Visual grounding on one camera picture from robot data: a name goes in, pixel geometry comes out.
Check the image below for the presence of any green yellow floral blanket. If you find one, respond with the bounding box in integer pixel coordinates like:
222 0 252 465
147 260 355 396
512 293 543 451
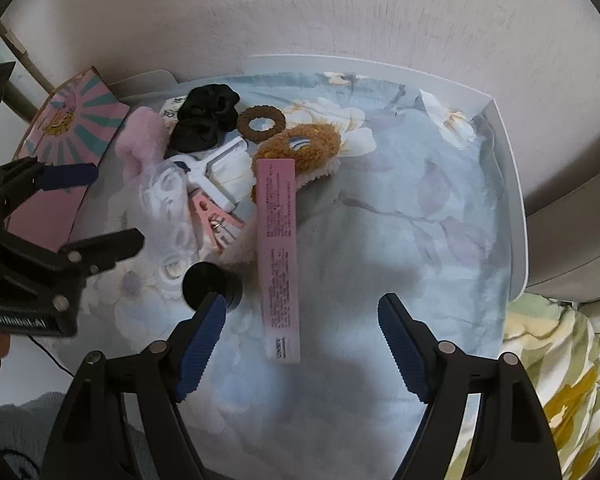
450 292 600 480

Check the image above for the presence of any pink striped cardboard box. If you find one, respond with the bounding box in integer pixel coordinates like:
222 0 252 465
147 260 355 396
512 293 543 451
4 65 133 256

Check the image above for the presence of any white labelled packet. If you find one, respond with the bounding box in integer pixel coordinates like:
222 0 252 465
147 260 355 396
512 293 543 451
157 94 191 118

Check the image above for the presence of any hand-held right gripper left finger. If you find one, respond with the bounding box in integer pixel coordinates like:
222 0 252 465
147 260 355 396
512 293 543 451
39 292 228 480

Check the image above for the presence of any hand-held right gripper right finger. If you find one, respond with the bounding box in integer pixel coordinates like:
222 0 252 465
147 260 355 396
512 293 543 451
377 292 563 480

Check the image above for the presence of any brown and white plush toy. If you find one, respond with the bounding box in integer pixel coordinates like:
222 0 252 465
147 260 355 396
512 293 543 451
219 122 343 275

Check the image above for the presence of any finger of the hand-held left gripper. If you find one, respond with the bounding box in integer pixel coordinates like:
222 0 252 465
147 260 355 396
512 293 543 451
0 156 100 235
0 227 147 312

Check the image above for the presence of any pink clothespin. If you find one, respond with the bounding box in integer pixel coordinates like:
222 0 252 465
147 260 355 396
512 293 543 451
190 190 246 251

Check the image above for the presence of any white bed table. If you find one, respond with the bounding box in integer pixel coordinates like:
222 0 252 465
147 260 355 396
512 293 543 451
115 55 530 301

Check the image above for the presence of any brown hair tie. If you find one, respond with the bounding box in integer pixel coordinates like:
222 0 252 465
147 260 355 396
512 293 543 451
236 105 287 143

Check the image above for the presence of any grey upholstered furniture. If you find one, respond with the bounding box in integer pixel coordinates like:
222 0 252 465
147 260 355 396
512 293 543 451
522 160 600 303

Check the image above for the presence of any white plastic clip tool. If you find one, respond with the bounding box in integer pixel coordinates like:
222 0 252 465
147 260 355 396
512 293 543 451
167 136 253 211

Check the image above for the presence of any wooden slat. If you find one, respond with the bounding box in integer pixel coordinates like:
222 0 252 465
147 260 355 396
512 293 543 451
0 20 51 96

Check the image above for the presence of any black cable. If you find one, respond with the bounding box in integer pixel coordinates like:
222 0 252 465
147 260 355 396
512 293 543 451
27 332 76 378

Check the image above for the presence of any black scrunchie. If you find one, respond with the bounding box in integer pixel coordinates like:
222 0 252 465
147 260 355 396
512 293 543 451
169 85 241 153

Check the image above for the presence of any long pink carton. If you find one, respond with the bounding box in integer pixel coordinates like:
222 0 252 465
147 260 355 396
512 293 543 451
254 157 302 363

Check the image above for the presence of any blue floral bedsheet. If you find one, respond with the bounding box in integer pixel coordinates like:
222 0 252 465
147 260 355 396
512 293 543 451
77 71 511 480

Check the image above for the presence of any clear bag of white rings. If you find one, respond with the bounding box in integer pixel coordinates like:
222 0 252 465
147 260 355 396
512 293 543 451
112 162 221 286

